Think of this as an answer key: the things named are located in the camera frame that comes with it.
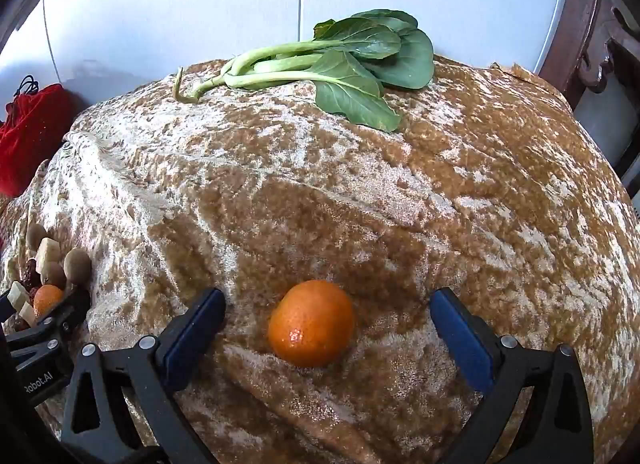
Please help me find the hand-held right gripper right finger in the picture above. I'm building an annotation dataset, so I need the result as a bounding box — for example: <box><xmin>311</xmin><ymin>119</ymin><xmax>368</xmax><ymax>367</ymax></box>
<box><xmin>429</xmin><ymin>287</ymin><xmax>596</xmax><ymax>464</ymax></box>

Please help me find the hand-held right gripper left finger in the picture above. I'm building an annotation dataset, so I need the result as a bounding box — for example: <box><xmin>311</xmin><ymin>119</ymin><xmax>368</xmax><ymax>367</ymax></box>
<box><xmin>60</xmin><ymin>288</ymin><xmax>227</xmax><ymax>464</ymax></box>

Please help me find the small orange tangerine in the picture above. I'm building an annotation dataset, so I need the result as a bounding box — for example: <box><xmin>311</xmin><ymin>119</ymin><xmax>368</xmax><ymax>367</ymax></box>
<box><xmin>33</xmin><ymin>285</ymin><xmax>65</xmax><ymax>317</ymax></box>

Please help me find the large orange tangerine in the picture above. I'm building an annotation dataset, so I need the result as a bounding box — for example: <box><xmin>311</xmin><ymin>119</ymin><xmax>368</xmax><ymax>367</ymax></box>
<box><xmin>267</xmin><ymin>280</ymin><xmax>356</xmax><ymax>369</ymax></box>

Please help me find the red velvet pouch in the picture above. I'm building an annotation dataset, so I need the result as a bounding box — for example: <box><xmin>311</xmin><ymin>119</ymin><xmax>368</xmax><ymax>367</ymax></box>
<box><xmin>0</xmin><ymin>84</ymin><xmax>76</xmax><ymax>197</ymax></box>

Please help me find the green bok choy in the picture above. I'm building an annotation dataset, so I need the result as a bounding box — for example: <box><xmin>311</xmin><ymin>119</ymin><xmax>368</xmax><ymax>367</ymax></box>
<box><xmin>172</xmin><ymin>9</ymin><xmax>435</xmax><ymax>132</ymax></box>

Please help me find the dark wooden furniture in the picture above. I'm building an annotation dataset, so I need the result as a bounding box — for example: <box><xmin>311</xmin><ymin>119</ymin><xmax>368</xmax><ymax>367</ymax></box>
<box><xmin>537</xmin><ymin>0</ymin><xmax>640</xmax><ymax>180</ymax></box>

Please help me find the black drawstring cord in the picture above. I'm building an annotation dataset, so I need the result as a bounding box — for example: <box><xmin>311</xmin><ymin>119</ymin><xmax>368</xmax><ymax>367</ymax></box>
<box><xmin>14</xmin><ymin>75</ymin><xmax>41</xmax><ymax>97</ymax></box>

